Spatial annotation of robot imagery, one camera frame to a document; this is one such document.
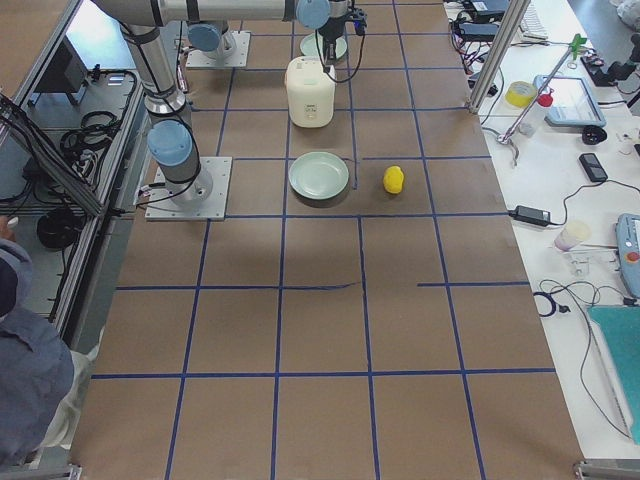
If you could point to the red cap squeeze bottle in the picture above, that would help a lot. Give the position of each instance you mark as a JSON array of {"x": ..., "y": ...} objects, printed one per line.
[{"x": 536, "y": 115}]

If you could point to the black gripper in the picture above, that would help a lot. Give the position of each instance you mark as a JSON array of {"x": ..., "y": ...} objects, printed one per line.
[{"x": 330, "y": 34}]

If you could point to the metal rod with green clip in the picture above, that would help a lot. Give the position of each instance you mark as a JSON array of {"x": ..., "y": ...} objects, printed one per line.
[{"x": 573, "y": 49}]

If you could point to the yellow tape roll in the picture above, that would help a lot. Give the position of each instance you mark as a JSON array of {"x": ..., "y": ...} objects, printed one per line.
[{"x": 520, "y": 94}]

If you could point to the yellow lemon toy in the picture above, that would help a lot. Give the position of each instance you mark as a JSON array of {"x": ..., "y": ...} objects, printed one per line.
[{"x": 393, "y": 180}]

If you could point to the white rice cooker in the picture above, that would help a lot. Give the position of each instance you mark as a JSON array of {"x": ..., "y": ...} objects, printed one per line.
[{"x": 310, "y": 93}]

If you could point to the blue teach pendant tablet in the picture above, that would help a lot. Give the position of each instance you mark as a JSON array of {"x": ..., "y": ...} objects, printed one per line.
[{"x": 574, "y": 104}]

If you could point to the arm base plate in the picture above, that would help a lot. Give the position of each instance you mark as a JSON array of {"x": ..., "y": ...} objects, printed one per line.
[
  {"x": 205, "y": 199},
  {"x": 220, "y": 50}
]

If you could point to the person in grey shirt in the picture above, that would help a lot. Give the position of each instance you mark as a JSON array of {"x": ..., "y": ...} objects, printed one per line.
[{"x": 41, "y": 378}]

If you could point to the black phone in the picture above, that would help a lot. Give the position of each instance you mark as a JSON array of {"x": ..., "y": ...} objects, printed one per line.
[{"x": 593, "y": 168}]

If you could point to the teal cutting mat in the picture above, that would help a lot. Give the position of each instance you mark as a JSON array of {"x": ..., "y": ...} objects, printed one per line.
[{"x": 620, "y": 328}]

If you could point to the black round cap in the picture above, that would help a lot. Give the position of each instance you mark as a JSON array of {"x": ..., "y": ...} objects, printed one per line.
[{"x": 593, "y": 135}]

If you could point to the aluminium frame post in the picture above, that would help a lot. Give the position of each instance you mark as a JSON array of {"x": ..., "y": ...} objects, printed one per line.
[{"x": 502, "y": 41}]

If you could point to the black power adapter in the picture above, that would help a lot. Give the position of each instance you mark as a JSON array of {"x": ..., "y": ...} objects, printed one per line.
[{"x": 530, "y": 215}]

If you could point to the white paper cup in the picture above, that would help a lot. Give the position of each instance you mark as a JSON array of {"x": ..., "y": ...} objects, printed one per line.
[{"x": 573, "y": 233}]

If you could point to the far green plate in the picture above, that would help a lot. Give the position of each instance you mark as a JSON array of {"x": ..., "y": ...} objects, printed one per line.
[{"x": 312, "y": 45}]

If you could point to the green plate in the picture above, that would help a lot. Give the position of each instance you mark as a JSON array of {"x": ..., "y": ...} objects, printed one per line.
[
  {"x": 318, "y": 175},
  {"x": 312, "y": 45}
]

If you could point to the near green plate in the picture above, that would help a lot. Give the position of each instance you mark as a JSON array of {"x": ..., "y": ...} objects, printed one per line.
[{"x": 318, "y": 175}]

